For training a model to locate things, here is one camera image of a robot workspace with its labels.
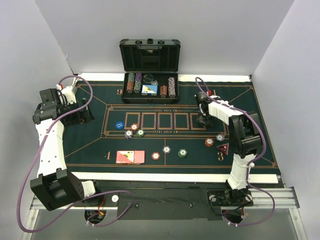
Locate blue chips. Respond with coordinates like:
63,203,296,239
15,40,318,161
216,134,225,142
124,130,134,140

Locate blue small blind button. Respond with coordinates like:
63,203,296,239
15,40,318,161
115,121,125,130

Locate red triangular dealer button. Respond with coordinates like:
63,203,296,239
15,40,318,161
217,143,229,155

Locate green poker chip stack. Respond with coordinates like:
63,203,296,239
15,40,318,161
178,148,188,158

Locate blue poker chip stack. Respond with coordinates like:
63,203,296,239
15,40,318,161
162,146,171,154

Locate red playing card deck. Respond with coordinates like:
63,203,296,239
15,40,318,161
115,150,145,165

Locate red poker chip stack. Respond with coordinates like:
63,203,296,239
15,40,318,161
151,152,161,161

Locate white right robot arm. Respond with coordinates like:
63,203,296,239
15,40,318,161
194,91,265,205

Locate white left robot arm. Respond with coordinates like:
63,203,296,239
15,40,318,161
30,86,103,211

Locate green poker table mat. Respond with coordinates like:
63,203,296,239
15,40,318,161
62,79,283,178

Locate lilac chips in case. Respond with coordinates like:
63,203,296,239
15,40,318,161
168,77,176,98

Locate green red chips in case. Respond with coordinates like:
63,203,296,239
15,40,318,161
126,72,135,94

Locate orange chips in case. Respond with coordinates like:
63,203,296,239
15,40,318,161
160,85,168,98

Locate purple green chips in case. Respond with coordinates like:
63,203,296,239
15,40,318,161
133,72,142,94

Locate blue card box in case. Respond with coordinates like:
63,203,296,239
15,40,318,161
141,84,158,96

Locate black round button in case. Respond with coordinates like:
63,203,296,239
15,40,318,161
142,73,154,84

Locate black poker chip case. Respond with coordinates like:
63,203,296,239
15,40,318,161
119,38,181,104

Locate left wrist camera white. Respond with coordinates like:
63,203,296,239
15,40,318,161
56,84,77,105

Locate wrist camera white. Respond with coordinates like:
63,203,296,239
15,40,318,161
210,93,221,101
56,84,77,105

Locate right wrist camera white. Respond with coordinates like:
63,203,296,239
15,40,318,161
210,93,221,101

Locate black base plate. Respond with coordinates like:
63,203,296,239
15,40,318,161
77,180,253,223

